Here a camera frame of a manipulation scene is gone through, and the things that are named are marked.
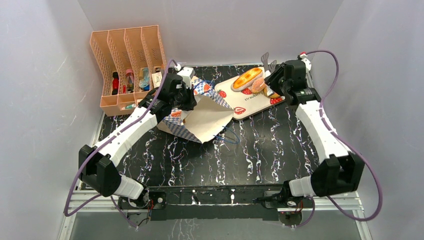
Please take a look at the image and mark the metal tongs white handles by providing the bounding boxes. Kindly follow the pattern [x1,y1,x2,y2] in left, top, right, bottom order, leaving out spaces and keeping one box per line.
[260,52,277,98]

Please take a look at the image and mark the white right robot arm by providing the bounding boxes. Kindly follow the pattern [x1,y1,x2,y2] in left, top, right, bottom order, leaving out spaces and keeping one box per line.
[254,59,365,208]

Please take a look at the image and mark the brown fake donut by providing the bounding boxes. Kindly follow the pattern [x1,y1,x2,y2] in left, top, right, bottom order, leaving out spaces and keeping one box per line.
[268,93,281,99]

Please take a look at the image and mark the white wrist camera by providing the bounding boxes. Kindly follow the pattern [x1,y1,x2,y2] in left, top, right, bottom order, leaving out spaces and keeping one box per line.
[298,52,312,73]
[177,66,195,89]

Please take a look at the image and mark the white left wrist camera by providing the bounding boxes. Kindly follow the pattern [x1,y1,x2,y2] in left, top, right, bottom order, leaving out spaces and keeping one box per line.
[177,66,195,89]

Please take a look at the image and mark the white card in rack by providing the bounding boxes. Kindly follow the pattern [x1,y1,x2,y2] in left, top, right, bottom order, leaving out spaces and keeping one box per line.
[151,72,163,88]

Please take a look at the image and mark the checkered brown paper bag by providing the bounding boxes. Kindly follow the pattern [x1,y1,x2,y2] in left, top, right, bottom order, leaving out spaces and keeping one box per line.
[157,77,234,143]

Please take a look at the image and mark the pink capped bottle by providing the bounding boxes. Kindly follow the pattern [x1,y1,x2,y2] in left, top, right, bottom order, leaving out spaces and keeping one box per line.
[125,68,134,93]

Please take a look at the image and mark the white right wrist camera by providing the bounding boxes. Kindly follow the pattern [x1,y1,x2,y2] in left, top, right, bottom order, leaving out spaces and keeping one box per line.
[298,52,312,73]

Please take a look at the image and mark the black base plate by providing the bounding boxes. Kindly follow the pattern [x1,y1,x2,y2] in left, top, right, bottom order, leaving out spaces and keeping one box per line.
[118,184,313,223]

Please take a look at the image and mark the blue item in rack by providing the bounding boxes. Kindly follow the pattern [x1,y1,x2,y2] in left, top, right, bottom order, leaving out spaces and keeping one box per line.
[138,67,150,91]

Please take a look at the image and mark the pink file organizer rack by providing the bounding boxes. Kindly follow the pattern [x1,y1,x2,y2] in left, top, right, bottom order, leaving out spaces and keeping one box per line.
[89,25,167,117]

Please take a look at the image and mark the black red bottle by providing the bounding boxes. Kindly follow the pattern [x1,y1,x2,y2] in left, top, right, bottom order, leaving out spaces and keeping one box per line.
[112,71,120,95]

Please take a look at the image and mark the small tube in rack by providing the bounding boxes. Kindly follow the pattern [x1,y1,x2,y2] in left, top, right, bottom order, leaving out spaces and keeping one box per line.
[121,103,137,110]

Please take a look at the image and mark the long glazed fake bread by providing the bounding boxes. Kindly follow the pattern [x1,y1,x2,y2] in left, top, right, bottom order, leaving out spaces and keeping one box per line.
[231,67,264,92]

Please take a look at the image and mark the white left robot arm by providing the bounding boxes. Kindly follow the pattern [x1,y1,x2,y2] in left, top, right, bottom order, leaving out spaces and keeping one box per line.
[77,71,197,208]

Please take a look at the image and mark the strawberry print tray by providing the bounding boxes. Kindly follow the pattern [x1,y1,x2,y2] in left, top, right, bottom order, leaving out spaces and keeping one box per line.
[214,67,285,120]

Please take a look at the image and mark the pink frosted fake donut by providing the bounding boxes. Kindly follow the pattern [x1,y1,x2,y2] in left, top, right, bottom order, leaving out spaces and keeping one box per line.
[251,77,267,94]

